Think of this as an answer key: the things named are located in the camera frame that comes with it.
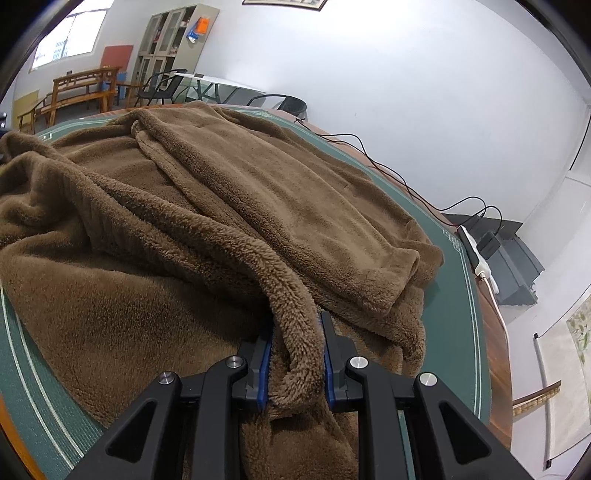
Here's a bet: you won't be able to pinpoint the wall scroll painting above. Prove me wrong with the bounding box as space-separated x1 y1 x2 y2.
533 284 591 472

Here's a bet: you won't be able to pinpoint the wooden chairs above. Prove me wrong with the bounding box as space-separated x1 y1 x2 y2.
34 67 122 126

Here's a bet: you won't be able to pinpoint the bamboo slat roll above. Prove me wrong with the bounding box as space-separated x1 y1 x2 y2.
512 380 563 418

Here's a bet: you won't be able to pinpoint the yellow board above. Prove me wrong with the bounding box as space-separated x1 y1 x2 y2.
13 90 40 123

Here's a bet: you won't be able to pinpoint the white power cord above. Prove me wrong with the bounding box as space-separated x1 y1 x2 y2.
479 270 511 370

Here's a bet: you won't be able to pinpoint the black power adapter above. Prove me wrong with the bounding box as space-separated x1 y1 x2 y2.
475 231 502 260

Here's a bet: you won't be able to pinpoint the brown fleece garment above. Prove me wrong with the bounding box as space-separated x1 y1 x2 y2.
0 100 445 480

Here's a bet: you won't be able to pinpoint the wooden chair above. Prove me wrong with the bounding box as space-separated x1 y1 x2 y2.
17 91 52 136

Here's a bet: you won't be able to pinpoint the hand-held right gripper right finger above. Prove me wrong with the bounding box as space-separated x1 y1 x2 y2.
320 311 527 480

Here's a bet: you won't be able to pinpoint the black armchair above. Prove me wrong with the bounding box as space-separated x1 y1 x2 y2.
247 93 308 117

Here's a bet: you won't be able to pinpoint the window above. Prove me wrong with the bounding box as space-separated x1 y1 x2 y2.
30 6 108 73

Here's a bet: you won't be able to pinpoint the grey stairs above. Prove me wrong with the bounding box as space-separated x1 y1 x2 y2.
443 215 546 308

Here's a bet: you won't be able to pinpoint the white power strip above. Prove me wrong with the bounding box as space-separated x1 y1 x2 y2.
455 225 494 281

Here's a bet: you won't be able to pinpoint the green table mat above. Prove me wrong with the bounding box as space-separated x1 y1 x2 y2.
0 105 491 480

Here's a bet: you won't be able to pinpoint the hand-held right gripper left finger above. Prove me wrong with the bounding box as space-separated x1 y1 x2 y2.
65 324 274 480

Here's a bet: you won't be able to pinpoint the orange and blue hanging bag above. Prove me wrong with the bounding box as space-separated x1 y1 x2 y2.
187 16 213 44

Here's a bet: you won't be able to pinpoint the black cable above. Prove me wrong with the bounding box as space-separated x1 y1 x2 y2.
318 133 446 213
294 117 462 229

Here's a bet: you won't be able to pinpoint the red board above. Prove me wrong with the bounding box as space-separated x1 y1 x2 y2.
99 45 134 88

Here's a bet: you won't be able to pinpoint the dark charger cable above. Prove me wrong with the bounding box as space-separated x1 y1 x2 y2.
438 196 485 232
480 205 504 238

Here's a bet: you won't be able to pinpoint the white folding table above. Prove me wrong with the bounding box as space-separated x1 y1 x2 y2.
173 72 267 106

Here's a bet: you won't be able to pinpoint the black metal chair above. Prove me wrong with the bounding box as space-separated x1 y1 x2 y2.
139 70 185 108

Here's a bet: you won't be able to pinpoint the beige glass door cabinet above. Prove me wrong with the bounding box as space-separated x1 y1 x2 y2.
134 4 221 93

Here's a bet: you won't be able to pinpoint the framed wall picture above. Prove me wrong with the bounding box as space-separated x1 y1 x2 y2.
242 0 328 11

